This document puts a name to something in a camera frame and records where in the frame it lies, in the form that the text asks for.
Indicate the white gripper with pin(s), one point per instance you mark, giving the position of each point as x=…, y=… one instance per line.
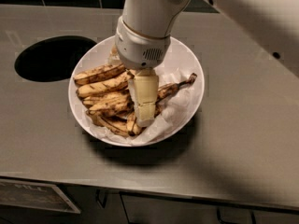
x=139, y=48

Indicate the spotted banana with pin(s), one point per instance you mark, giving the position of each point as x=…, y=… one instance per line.
x=100, y=73
x=114, y=124
x=114, y=84
x=164, y=93
x=113, y=106

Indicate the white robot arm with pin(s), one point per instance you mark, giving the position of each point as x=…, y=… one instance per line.
x=144, y=28

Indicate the hidden lower banana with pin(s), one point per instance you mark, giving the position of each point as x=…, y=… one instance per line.
x=92, y=100

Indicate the white bowl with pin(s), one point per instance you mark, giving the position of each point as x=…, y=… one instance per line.
x=179, y=62

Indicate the white paper liner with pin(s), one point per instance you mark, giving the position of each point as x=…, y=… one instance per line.
x=177, y=111

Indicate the round black counter hole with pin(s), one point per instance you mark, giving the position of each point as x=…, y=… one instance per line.
x=52, y=59

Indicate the framed sign on cabinet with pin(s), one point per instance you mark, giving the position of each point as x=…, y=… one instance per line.
x=41, y=196

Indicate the left black cabinet handle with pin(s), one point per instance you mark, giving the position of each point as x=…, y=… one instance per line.
x=101, y=198

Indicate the black cabinet handle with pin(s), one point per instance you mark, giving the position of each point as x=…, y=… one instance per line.
x=101, y=198
x=227, y=215

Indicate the right black cabinet handle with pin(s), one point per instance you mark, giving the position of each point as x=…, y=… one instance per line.
x=227, y=215

